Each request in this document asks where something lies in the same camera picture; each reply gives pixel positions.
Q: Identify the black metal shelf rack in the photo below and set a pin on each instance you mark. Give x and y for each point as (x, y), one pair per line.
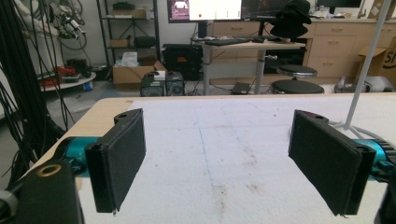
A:
(130, 28)

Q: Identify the red tool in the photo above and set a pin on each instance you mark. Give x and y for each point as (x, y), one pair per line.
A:
(63, 71)

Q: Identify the black hard case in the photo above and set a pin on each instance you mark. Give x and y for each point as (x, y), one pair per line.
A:
(183, 60)

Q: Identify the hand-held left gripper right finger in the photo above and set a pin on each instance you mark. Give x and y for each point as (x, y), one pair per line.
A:
(323, 161)

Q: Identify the round white table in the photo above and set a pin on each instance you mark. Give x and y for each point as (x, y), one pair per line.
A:
(70, 81)

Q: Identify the large open cardboard box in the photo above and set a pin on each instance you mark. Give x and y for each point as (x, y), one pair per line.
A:
(381, 62)

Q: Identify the white metal stand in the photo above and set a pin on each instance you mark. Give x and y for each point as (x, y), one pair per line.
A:
(364, 71)

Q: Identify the black computer tower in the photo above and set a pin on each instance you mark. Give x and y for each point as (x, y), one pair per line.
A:
(175, 84)
(152, 85)

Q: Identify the small black round stool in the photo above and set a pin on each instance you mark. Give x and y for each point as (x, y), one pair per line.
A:
(297, 71)

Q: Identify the white plastic bag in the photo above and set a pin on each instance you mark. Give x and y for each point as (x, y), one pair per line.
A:
(129, 59)

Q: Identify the low open cardboard box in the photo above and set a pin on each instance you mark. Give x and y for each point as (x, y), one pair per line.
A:
(129, 74)

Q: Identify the black computer mouse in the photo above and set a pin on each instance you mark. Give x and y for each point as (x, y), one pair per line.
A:
(258, 39)

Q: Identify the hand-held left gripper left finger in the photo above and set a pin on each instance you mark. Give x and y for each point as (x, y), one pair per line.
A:
(120, 158)

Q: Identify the grey floor appliance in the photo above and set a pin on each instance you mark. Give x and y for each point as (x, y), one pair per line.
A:
(373, 84)

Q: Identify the dark computer monitor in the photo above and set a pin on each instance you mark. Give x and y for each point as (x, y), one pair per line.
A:
(261, 7)

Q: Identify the flat black box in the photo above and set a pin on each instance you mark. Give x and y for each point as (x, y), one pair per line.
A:
(241, 88)

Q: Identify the white foam mat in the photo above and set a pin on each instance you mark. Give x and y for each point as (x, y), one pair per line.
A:
(218, 161)

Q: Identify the wooden standing desk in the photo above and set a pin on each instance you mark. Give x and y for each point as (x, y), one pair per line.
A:
(249, 46)

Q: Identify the lit computer monitor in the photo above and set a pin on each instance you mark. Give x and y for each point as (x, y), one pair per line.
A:
(214, 9)

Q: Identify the large black round stool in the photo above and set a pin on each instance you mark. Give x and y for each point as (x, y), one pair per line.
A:
(297, 87)

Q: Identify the wooden drawer cabinet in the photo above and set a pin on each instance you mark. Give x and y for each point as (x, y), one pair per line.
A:
(336, 46)

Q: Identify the black keyboard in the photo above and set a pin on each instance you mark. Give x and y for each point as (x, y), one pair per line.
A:
(226, 42)

